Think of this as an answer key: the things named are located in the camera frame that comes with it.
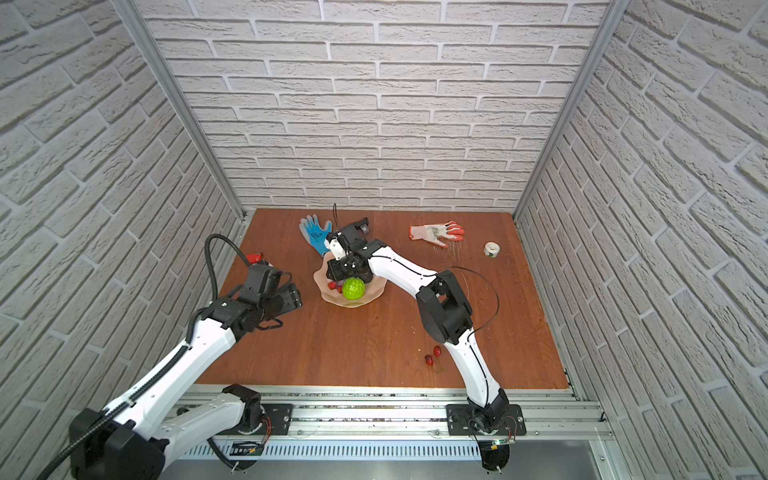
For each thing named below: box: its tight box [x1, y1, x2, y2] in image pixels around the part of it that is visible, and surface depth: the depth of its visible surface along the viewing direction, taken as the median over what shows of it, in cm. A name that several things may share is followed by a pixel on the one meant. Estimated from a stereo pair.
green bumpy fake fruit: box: [342, 277, 366, 301], surface depth 92 cm
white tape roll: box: [483, 241, 501, 258], surface depth 109 cm
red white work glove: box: [408, 220, 465, 248], surface depth 116 cm
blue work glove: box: [299, 214, 333, 256], surface depth 115 cm
